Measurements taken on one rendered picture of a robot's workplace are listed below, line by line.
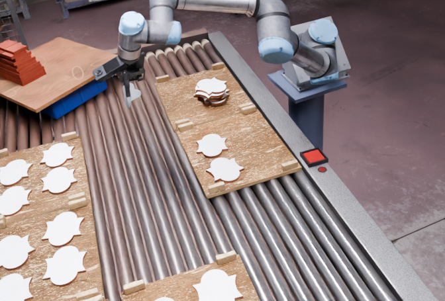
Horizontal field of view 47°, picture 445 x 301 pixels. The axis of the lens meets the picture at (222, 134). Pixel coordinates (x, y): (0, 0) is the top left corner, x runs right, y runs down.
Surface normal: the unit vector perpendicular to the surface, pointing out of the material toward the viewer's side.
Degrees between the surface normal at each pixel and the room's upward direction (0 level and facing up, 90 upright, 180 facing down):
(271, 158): 0
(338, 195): 0
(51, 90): 0
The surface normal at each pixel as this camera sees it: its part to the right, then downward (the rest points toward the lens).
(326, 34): 0.18, -0.32
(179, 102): -0.10, -0.80
